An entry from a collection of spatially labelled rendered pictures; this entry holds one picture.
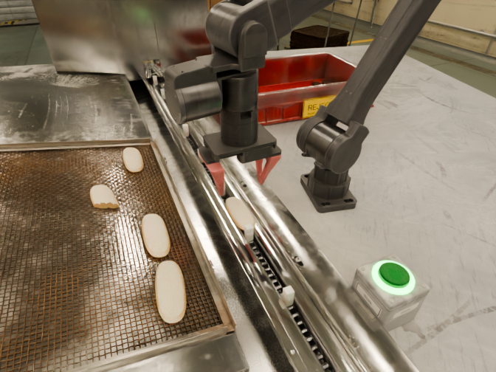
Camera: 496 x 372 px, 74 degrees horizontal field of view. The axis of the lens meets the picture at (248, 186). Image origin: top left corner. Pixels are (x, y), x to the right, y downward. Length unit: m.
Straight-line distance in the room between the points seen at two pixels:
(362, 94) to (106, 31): 0.87
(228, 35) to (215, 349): 0.36
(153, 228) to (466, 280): 0.52
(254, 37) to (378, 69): 0.29
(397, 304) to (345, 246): 0.18
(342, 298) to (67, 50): 1.08
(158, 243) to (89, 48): 0.86
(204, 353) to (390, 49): 0.54
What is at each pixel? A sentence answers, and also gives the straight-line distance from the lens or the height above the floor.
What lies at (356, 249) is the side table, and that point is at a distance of 0.63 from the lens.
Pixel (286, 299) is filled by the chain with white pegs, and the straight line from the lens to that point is 0.50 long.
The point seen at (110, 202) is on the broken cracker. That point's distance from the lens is 0.59.
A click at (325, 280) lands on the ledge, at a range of 0.52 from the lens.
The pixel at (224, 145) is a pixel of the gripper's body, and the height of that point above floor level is 1.02.
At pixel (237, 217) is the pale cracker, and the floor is 0.86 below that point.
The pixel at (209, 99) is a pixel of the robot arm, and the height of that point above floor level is 1.10.
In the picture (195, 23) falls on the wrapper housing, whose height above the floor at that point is 1.03.
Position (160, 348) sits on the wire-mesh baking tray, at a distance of 0.41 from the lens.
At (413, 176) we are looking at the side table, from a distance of 0.86.
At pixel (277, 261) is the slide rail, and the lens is 0.55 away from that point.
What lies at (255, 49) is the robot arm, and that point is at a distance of 0.42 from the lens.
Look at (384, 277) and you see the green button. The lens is 0.49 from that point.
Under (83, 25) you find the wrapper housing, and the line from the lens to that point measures 1.24.
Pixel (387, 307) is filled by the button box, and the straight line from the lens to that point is 0.48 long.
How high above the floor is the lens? 1.27
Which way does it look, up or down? 37 degrees down
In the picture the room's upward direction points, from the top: straight up
